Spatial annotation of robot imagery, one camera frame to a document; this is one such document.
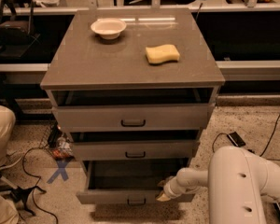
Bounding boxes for blue tape cross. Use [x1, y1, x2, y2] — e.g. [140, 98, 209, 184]
[47, 159, 71, 184]

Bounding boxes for grey drawer cabinet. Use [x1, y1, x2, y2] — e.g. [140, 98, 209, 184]
[40, 7, 226, 185]

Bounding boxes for grey bottom drawer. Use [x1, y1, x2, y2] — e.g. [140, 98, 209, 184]
[77, 158, 188, 206]

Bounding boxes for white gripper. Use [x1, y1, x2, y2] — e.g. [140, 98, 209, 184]
[156, 176, 189, 202]

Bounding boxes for white bowl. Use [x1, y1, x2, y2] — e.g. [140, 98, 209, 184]
[91, 18, 126, 40]

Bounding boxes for black power adapter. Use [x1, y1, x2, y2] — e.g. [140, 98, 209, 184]
[227, 132, 245, 147]

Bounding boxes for black floor cable left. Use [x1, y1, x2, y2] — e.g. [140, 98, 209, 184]
[21, 147, 60, 224]

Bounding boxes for black chair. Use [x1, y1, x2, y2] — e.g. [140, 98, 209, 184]
[0, 0, 38, 59]

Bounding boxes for grey top drawer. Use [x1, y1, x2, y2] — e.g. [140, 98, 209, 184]
[52, 104, 215, 133]

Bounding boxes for grey drawer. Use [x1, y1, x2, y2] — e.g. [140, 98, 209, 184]
[52, 104, 215, 133]
[72, 140, 199, 161]
[77, 158, 188, 206]

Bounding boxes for yellow sponge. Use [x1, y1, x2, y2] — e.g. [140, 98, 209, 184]
[146, 44, 180, 64]

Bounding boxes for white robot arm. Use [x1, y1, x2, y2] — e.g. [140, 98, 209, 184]
[157, 147, 280, 224]

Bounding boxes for black cable on floor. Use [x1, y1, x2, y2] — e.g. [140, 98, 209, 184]
[212, 100, 280, 161]

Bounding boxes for grey middle drawer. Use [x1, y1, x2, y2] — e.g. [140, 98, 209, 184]
[72, 140, 199, 161]

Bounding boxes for person leg beige trousers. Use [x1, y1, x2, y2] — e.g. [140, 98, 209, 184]
[0, 105, 16, 167]

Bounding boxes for small items by cabinet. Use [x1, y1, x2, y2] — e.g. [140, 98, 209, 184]
[48, 125, 74, 160]

